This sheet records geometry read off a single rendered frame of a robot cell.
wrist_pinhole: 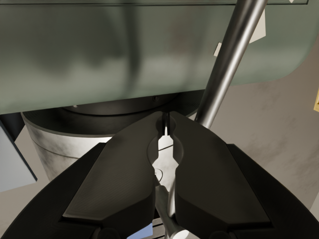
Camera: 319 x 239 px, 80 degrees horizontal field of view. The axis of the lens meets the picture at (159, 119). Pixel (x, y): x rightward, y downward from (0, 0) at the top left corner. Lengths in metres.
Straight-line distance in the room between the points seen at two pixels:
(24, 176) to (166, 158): 0.75
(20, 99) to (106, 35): 0.09
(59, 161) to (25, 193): 1.86
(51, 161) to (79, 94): 0.14
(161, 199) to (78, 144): 0.12
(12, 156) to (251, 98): 1.89
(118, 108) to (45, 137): 0.10
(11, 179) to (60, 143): 0.72
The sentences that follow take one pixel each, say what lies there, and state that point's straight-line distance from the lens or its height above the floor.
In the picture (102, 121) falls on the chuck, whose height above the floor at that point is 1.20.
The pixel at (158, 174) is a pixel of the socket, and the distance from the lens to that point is 0.28.
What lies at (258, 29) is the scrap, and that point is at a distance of 0.22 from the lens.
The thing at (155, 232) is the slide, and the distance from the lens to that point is 0.93.
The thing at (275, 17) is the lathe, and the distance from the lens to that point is 0.24.
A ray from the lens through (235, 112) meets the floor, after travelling 2.06.
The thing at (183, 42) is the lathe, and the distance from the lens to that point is 0.18.
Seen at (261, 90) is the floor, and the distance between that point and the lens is 2.14.
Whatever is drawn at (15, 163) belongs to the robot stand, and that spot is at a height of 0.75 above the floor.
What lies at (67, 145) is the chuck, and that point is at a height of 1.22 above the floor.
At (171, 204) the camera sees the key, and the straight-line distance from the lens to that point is 0.21.
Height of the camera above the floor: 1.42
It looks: 57 degrees down
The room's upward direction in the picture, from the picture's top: 149 degrees clockwise
